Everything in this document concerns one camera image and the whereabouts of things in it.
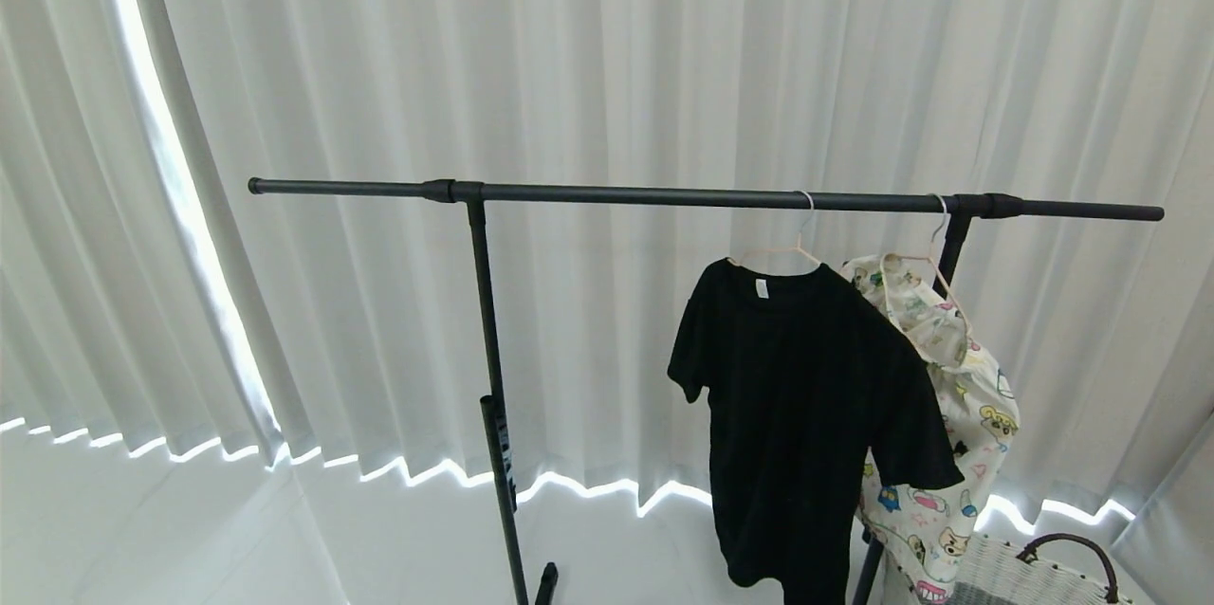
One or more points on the pink clothes hanger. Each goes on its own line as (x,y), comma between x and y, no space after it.
(950,297)
(768,255)

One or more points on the cream printed garment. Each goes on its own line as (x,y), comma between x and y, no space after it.
(977,415)

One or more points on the white laundry basket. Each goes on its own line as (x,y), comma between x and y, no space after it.
(1005,577)

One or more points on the white curtain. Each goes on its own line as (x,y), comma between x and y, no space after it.
(569,64)

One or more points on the black clothes rack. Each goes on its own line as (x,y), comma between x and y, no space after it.
(616,196)

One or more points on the black t-shirt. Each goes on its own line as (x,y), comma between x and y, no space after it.
(806,396)

